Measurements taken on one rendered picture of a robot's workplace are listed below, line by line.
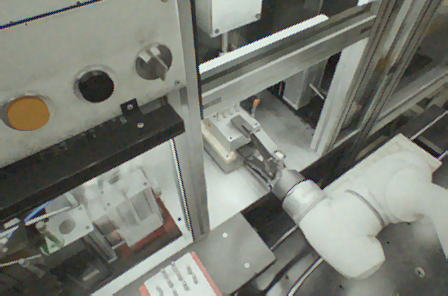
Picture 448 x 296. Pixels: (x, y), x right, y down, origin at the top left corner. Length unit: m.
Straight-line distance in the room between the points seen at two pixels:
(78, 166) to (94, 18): 0.14
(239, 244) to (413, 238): 0.61
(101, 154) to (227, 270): 0.47
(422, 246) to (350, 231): 0.53
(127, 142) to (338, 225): 0.45
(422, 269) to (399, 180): 0.51
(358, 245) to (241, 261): 0.25
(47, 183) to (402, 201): 0.56
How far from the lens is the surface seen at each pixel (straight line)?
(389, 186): 0.65
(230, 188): 0.81
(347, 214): 0.65
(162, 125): 0.33
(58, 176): 0.32
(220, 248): 0.74
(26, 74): 0.29
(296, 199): 0.67
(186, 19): 0.33
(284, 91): 0.99
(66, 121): 0.33
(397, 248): 1.11
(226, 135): 0.76
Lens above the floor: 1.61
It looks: 50 degrees down
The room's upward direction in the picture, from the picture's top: straight up
